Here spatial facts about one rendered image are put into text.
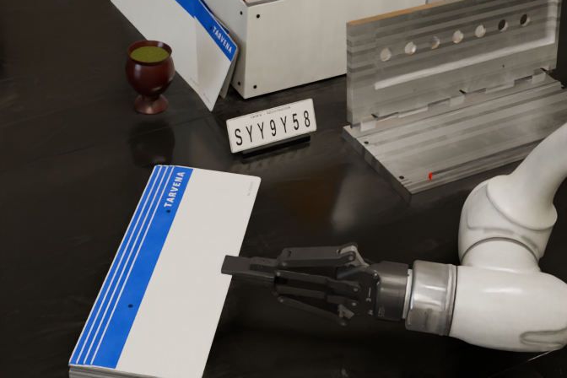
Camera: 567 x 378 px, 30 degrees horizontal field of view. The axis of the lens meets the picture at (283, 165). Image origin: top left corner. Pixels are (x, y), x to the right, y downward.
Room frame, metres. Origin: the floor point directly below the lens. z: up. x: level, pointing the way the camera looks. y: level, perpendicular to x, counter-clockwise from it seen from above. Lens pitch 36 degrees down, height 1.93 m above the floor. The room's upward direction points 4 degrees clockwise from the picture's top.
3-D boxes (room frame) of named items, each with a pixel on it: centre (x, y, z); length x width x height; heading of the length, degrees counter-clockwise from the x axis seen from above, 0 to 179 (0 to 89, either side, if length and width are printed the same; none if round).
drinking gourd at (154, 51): (1.54, 0.24, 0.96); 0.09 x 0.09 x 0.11
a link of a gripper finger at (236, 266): (1.02, 0.04, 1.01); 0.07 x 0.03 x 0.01; 83
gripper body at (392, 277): (1.00, -0.12, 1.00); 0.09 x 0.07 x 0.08; 83
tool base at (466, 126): (1.51, -0.34, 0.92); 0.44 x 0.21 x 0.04; 121
